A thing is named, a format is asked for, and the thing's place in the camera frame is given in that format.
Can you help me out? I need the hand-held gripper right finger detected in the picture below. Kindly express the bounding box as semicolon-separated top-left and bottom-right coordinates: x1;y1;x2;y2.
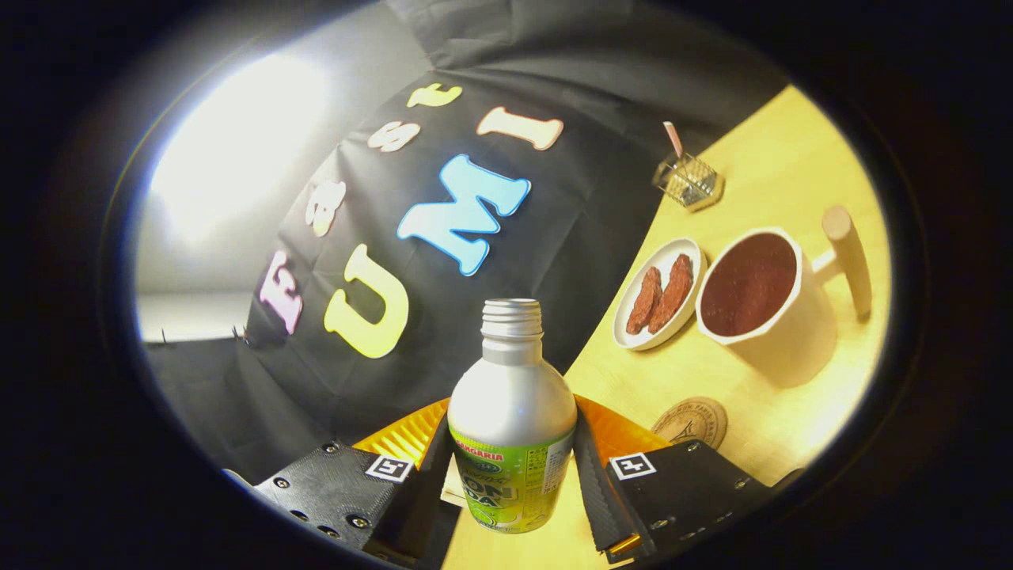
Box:
571;394;775;564

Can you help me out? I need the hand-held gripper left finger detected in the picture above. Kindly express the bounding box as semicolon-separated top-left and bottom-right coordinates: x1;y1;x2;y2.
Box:
252;398;464;567

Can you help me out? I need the round brown cork coaster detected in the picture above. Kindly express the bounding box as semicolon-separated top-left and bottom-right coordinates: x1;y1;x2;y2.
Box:
651;397;728;450

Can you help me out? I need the silver bottle with green label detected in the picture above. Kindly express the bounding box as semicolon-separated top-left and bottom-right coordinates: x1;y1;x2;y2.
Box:
447;298;578;534

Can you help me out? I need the white cup with wooden handle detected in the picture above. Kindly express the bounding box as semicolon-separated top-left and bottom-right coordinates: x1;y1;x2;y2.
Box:
696;205;874;371

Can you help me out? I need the white round plate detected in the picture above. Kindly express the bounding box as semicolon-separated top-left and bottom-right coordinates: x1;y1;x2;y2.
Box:
613;237;708;352

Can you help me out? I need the brown meat piece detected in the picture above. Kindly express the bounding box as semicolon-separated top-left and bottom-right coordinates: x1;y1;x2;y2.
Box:
649;253;695;333
626;267;663;335

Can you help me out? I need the wooden table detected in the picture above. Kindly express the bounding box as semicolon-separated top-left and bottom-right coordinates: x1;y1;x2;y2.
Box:
443;83;891;570

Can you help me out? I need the gold wire basket holder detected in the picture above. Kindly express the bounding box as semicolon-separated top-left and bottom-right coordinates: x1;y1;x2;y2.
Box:
652;153;725;212

